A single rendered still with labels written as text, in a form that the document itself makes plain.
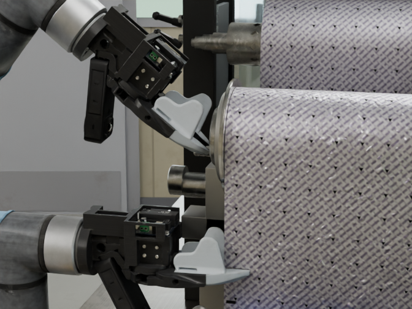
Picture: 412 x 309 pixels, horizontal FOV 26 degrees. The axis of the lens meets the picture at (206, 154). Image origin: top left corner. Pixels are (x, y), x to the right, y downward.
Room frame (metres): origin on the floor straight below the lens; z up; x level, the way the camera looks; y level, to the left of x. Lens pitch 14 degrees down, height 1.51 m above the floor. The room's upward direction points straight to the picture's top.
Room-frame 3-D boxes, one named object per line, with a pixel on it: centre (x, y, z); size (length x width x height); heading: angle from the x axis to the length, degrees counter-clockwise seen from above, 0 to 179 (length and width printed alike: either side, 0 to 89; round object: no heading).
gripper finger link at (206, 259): (1.02, -0.01, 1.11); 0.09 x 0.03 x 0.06; 75
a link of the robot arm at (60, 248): (1.08, 0.17, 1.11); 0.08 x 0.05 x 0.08; 167
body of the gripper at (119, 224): (1.06, 0.09, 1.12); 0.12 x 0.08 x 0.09; 77
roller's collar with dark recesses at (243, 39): (1.34, -0.07, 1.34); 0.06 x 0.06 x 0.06; 77
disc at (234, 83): (1.10, -0.03, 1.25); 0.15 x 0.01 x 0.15; 167
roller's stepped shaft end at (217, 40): (1.36, -0.01, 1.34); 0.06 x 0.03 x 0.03; 77
